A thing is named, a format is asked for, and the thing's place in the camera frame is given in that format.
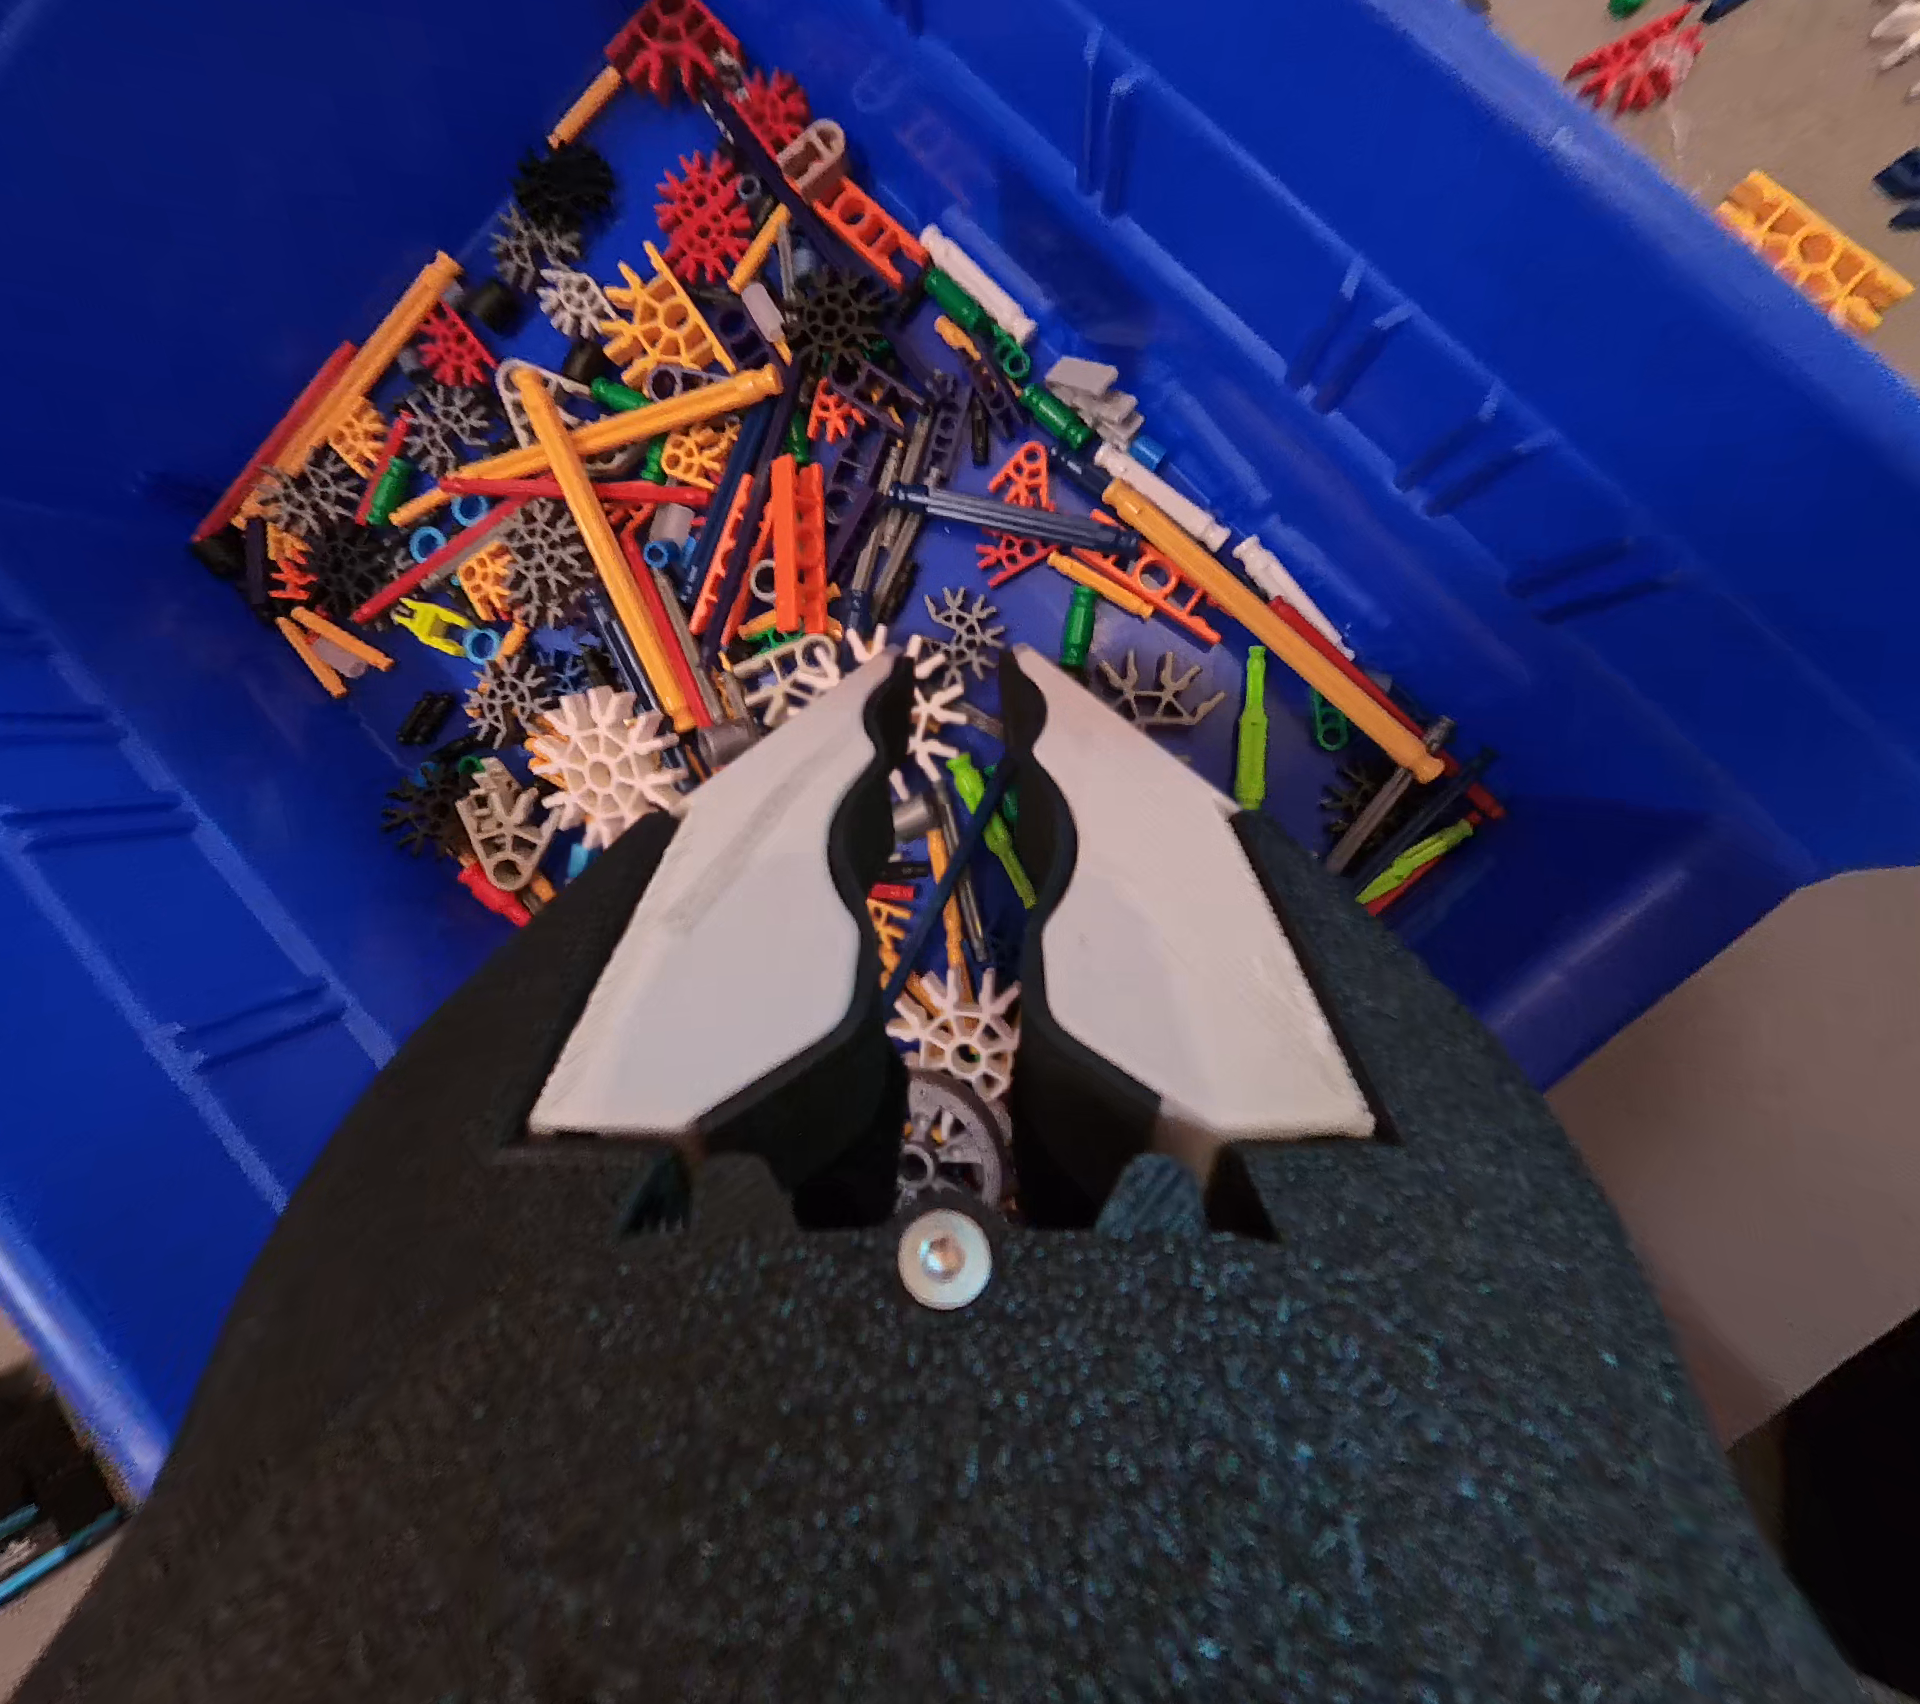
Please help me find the blue tagged plastic bin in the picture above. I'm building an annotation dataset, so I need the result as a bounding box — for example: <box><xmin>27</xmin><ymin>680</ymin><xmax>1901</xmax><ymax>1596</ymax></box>
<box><xmin>0</xmin><ymin>0</ymin><xmax>1920</xmax><ymax>1503</ymax></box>

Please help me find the pile of construction toy pieces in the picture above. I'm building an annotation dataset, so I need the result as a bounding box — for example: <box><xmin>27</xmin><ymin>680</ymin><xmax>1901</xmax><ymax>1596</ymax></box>
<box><xmin>184</xmin><ymin>0</ymin><xmax>1510</xmax><ymax>1219</ymax></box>

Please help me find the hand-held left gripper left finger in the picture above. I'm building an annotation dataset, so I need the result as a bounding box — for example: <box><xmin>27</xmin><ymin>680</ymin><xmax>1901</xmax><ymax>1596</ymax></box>
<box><xmin>523</xmin><ymin>650</ymin><xmax>919</xmax><ymax>1235</ymax></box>

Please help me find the small red snowflake connector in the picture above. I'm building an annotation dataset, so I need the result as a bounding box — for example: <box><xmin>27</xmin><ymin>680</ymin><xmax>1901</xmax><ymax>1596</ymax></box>
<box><xmin>1564</xmin><ymin>5</ymin><xmax>1707</xmax><ymax>112</ymax></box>

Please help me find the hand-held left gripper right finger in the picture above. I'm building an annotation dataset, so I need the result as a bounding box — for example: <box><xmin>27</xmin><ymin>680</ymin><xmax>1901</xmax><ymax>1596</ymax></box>
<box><xmin>993</xmin><ymin>648</ymin><xmax>1379</xmax><ymax>1235</ymax></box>

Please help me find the yellow half-circle connector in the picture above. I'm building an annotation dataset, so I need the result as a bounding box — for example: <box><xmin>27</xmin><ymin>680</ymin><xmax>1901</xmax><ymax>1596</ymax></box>
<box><xmin>1715</xmin><ymin>170</ymin><xmax>1916</xmax><ymax>330</ymax></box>

